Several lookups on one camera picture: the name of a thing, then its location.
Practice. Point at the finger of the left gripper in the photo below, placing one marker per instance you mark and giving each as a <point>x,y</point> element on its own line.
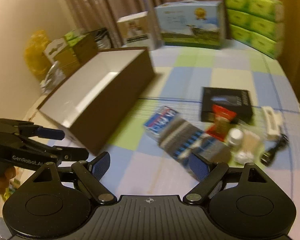
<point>29,129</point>
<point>38,153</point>

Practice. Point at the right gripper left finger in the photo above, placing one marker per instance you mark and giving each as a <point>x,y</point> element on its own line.
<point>89,175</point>

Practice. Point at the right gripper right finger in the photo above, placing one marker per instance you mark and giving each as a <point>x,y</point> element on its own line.
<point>210,176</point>

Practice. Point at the red snack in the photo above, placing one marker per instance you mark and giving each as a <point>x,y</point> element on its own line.
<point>222,121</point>

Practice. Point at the cotton swabs bag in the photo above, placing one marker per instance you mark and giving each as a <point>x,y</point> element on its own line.
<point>249,145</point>

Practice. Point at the grey blue knitted sock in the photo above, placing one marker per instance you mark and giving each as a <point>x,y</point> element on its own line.
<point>183,138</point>

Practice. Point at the blue tissue packet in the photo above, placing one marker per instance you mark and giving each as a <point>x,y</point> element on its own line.
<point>159,122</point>

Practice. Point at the black electronics box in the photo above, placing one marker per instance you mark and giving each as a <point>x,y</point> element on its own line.
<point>236,100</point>

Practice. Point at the person's left hand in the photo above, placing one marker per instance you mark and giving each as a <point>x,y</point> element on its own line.
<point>9,174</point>

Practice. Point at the checkered bed sheet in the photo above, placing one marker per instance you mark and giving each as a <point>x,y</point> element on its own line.
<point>139,166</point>

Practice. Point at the brown open storage box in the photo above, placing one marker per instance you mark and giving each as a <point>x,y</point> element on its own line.
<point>90,103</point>

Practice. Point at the silver printed plastic bag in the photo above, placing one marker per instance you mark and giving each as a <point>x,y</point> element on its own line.
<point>52,79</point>

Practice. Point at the yellow plastic bag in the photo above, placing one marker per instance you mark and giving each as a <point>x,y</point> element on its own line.
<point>34,54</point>

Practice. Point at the brown cardboard box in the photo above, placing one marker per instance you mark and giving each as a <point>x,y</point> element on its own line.
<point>72,54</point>

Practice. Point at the small green tissue packs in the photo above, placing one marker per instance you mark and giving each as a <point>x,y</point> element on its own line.
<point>74,36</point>

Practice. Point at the black white paper bag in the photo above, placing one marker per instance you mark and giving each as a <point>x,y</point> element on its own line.
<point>102,38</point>

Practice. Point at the white product box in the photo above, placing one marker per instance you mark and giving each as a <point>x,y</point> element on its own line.
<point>135,30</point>

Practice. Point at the blue milk carton box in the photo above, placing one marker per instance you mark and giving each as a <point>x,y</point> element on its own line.
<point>192,23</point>

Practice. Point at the green tissue pack stack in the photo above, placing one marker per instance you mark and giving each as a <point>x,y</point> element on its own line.
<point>258,24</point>

